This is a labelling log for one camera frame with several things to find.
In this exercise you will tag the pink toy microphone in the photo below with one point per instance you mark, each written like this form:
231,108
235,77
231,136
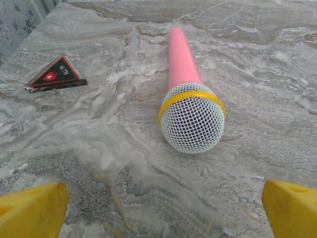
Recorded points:
190,116

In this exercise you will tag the black red triangular badge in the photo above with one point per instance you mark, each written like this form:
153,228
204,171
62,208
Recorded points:
59,74

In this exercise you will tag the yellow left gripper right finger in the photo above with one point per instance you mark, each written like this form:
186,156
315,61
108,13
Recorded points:
292,213

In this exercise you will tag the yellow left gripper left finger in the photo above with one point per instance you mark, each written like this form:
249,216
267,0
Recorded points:
32,210

